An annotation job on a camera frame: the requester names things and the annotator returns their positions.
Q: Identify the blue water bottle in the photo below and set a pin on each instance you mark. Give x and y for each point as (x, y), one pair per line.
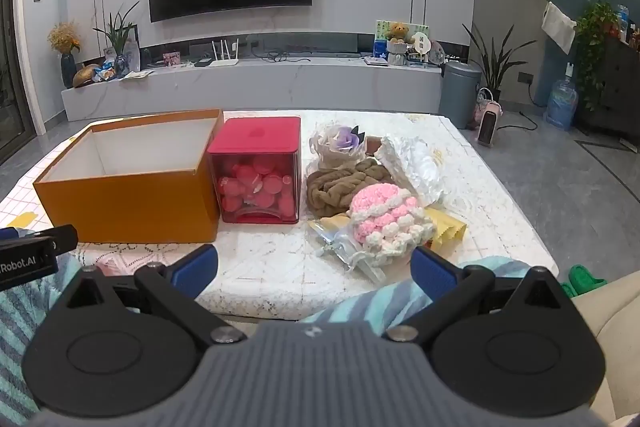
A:
(560, 102)

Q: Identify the cream crochet purple flower bouquet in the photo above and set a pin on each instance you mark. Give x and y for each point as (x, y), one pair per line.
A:
(330, 152)

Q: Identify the white patterned tablecloth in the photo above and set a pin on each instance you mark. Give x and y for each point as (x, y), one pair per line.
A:
(280, 257)

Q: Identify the dark vase with yellow flowers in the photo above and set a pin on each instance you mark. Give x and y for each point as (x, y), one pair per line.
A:
(68, 69)

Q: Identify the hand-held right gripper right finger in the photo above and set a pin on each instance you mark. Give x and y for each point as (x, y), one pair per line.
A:
(432, 273)

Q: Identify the red transparent lidded box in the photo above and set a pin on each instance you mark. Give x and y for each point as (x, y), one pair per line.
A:
(255, 137)

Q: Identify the orange cardboard box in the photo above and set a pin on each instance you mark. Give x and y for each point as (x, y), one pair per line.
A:
(125, 207)

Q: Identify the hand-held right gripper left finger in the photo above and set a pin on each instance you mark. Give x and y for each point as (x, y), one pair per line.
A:
(194, 268)

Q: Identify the teal striped blanket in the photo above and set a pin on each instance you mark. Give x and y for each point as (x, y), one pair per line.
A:
(20, 322)

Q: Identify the green slippers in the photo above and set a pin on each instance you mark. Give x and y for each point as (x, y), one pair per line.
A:
(582, 279)

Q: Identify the yellow cloth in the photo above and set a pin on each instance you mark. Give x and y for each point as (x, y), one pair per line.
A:
(450, 227)

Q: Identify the blue snack packet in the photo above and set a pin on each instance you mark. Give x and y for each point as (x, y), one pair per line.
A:
(105, 71)

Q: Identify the golden ornament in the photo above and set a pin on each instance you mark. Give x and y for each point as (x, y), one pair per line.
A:
(84, 76)

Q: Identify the grey marble television console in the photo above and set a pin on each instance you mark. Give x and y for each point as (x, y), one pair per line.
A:
(300, 87)

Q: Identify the clear plastic bag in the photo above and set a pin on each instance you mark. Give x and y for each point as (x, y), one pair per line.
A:
(340, 247)

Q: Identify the tall leafy floor plant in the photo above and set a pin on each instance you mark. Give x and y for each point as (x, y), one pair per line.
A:
(495, 67)

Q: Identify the white router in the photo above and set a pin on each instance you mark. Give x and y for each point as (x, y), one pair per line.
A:
(223, 63)

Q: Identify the pink white crochet hat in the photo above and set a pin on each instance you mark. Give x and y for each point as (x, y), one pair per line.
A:
(380, 212)

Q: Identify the grey trash bin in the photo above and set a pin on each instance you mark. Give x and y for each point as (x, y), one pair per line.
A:
(460, 97)

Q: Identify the beige sofa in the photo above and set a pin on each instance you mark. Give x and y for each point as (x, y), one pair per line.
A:
(615, 332)

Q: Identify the dark cabinet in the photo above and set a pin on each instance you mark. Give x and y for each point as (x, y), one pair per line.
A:
(612, 87)

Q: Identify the brown plush toy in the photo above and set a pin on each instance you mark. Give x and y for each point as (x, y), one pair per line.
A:
(340, 192)

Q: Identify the potted plant on cabinet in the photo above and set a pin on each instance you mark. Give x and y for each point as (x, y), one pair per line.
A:
(595, 37)

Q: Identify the small teddy bear on counter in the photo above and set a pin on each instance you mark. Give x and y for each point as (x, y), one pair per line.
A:
(398, 39)

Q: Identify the white hanging bag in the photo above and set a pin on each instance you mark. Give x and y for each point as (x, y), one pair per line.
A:
(559, 27)

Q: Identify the green plant in glass vase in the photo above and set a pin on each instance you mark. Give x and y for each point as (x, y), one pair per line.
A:
(120, 52)

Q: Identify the white round fan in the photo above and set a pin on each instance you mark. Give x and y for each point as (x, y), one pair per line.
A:
(421, 43)

